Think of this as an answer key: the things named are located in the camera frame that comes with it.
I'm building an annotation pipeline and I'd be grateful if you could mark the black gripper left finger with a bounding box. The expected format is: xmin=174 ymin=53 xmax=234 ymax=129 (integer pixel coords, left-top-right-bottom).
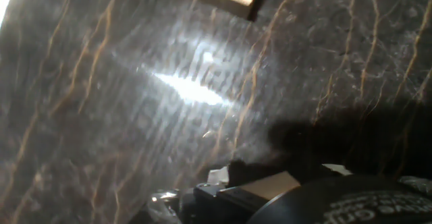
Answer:
xmin=144 ymin=165 xmax=271 ymax=224

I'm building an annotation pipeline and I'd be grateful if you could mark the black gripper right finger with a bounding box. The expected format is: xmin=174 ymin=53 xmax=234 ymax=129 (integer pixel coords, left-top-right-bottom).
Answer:
xmin=322 ymin=163 xmax=354 ymax=177

